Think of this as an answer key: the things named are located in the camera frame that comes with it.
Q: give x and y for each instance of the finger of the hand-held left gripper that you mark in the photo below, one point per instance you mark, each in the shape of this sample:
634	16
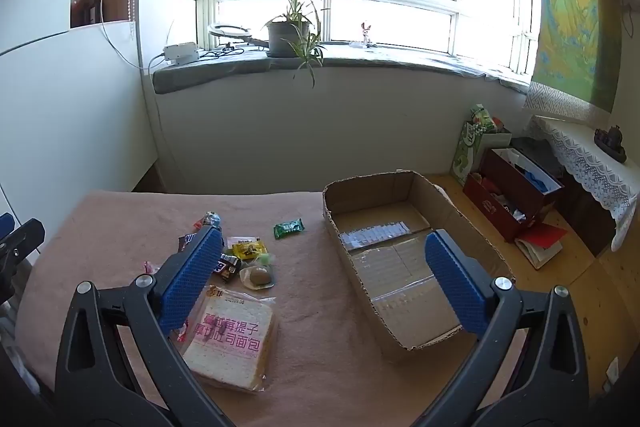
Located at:
5	224
22	239

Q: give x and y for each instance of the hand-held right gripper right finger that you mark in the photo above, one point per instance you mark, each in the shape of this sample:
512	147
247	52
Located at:
455	277

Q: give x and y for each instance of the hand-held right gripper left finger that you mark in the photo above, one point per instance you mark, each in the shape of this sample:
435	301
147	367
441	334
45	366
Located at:
192	277

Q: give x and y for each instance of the brown chocolate bar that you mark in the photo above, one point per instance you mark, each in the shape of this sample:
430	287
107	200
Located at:
184	242
227	264

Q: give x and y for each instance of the pink sachet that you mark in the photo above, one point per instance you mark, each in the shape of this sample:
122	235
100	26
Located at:
240	240

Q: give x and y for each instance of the colourful jelly cup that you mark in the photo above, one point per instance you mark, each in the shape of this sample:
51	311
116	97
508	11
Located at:
212	219

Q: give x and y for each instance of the yellow candy packet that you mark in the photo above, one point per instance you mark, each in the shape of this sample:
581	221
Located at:
248	249

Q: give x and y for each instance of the brown round pastry packet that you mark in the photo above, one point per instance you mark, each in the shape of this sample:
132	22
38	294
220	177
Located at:
259	277

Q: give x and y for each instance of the light green candy packet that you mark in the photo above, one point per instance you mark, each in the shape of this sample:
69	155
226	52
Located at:
262	259

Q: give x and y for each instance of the sliced bread packet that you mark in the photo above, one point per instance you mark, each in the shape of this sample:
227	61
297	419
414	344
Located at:
235	357

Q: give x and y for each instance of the red cardboard box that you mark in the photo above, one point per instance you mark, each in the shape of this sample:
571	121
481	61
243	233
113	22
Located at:
492	207

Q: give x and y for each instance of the red notebook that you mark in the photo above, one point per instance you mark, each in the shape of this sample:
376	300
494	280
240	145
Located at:
545	234

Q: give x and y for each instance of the green paper bag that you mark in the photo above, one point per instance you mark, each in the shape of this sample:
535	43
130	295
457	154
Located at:
465	152

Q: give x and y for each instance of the white cabinet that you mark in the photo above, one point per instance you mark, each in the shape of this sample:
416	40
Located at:
75	117

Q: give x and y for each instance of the blue bag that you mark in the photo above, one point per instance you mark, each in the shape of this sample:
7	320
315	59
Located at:
542	181

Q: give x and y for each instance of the dark wooden cabinet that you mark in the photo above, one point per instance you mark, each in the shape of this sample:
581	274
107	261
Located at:
585	217

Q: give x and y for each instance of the dark grey cloth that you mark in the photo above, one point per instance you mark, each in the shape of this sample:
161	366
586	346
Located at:
537	152

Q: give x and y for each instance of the green snack packet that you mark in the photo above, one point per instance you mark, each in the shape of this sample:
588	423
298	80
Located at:
481	117

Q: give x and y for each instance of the lace-covered side table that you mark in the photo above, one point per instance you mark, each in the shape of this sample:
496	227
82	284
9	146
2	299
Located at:
590	147

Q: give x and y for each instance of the dark tea set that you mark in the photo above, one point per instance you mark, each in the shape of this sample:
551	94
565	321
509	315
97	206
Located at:
610	139

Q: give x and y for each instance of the white power box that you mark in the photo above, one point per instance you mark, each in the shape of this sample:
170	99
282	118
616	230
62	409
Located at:
180	53

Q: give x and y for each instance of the small figurine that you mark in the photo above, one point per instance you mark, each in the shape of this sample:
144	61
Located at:
366	36

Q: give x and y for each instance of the potted spider plant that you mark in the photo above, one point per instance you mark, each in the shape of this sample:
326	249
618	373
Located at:
287	37

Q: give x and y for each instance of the white wall socket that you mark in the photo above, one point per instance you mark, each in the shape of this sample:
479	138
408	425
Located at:
612	368

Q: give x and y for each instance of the landscape wall painting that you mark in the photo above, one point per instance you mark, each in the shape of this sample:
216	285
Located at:
570	7

